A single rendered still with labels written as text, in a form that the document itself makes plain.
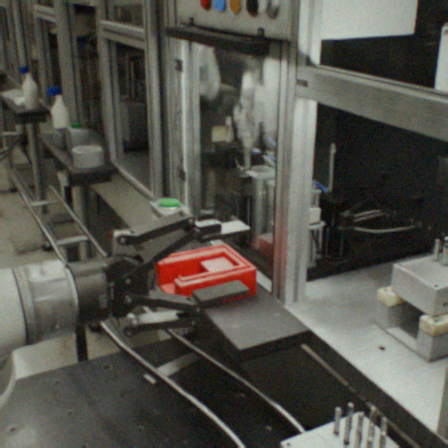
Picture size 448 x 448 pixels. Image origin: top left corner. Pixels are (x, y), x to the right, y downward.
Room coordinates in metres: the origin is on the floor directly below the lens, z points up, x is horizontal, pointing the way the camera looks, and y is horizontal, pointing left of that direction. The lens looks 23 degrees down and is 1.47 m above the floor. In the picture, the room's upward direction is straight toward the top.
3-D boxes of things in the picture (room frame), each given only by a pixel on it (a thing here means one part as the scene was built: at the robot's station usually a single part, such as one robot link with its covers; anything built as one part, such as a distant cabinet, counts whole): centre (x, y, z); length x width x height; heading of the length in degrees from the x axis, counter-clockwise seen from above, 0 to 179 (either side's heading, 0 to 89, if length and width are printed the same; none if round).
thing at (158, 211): (1.20, 0.10, 0.97); 0.08 x 0.08 x 0.12; 27
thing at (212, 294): (0.72, 0.00, 1.08); 0.07 x 0.03 x 0.01; 117
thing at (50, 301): (0.62, 0.20, 1.12); 0.09 x 0.06 x 0.09; 27
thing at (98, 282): (0.65, 0.13, 1.12); 0.09 x 0.07 x 0.08; 117
